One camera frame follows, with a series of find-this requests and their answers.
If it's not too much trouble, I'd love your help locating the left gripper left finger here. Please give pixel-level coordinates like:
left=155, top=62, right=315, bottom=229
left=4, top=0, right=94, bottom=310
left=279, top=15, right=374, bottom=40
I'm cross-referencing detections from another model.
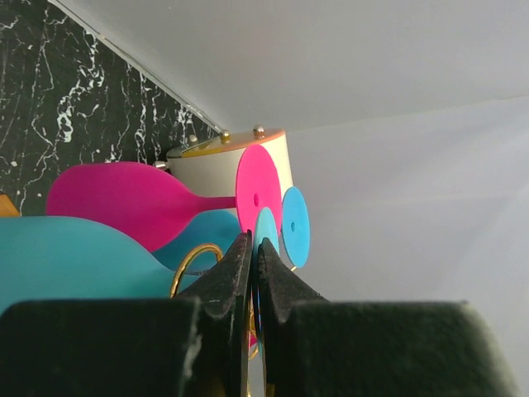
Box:
left=1, top=233, right=252, bottom=396

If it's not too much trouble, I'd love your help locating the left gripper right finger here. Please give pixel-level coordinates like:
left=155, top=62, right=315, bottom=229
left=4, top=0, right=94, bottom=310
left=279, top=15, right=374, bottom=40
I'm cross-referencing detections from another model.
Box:
left=255, top=240, right=519, bottom=396

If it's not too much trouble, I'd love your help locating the blue wine glass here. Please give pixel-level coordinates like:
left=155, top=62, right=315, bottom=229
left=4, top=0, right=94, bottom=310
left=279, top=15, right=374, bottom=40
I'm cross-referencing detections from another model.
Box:
left=153, top=186, right=311, bottom=270
left=1, top=216, right=217, bottom=310

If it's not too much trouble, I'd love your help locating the pink wine glass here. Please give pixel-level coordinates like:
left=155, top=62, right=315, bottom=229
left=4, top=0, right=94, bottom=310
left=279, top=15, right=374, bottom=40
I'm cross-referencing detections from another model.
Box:
left=45, top=145, right=283, bottom=251

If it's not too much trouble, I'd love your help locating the white cylindrical container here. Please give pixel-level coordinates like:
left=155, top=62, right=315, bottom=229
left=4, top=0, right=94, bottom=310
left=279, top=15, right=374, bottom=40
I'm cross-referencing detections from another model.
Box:
left=154, top=125, right=293, bottom=197

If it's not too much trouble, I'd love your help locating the gold wire glass rack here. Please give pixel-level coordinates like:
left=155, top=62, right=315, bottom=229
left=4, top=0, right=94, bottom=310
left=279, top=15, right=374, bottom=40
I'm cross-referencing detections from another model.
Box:
left=0, top=194, right=298, bottom=397

